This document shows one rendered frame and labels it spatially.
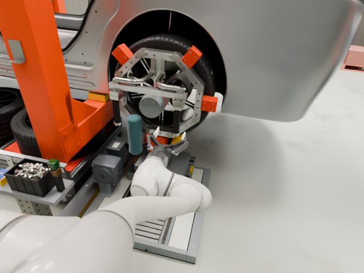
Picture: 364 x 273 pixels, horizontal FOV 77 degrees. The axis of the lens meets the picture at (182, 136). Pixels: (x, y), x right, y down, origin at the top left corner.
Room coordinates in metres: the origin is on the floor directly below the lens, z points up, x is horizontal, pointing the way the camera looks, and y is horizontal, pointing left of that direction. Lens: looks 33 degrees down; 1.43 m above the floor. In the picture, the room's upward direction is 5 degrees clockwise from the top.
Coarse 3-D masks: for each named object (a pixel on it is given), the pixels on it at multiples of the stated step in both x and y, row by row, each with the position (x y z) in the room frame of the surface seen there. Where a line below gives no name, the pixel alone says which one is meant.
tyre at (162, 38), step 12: (156, 36) 1.42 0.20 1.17; (168, 36) 1.43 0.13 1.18; (180, 36) 1.50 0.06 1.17; (132, 48) 1.40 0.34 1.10; (156, 48) 1.38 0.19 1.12; (168, 48) 1.37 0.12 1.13; (180, 48) 1.35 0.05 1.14; (204, 60) 1.39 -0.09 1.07; (204, 72) 1.33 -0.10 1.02; (144, 120) 1.40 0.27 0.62
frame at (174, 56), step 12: (144, 48) 1.35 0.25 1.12; (132, 60) 1.32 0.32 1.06; (168, 60) 1.28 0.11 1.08; (180, 60) 1.27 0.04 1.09; (120, 72) 1.33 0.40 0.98; (192, 72) 1.26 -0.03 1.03; (204, 84) 1.29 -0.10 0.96; (120, 108) 1.33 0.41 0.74; (192, 120) 1.25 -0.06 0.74; (144, 132) 1.30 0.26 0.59; (168, 132) 1.28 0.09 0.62; (180, 132) 1.26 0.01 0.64
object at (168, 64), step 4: (168, 64) 1.54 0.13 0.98; (172, 64) 1.54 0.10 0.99; (176, 64) 1.54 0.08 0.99; (168, 68) 1.54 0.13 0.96; (172, 68) 1.54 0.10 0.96; (176, 68) 1.54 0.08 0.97; (168, 72) 1.54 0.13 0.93; (172, 72) 1.54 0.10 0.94; (180, 72) 1.53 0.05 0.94; (168, 76) 1.50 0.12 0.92; (176, 84) 1.49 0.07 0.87; (180, 84) 1.53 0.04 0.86
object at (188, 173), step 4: (144, 148) 1.70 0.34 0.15; (136, 156) 1.55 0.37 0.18; (136, 160) 1.50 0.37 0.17; (192, 160) 1.55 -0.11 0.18; (132, 164) 1.44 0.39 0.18; (188, 164) 1.52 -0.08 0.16; (192, 164) 1.52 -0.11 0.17; (132, 168) 1.40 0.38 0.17; (188, 168) 1.48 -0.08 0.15; (192, 168) 1.45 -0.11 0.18; (128, 172) 1.35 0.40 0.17; (132, 172) 1.38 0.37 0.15; (188, 172) 1.43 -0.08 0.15; (192, 172) 1.46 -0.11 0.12; (128, 176) 1.35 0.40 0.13; (132, 176) 1.34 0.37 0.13; (188, 176) 1.35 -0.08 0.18
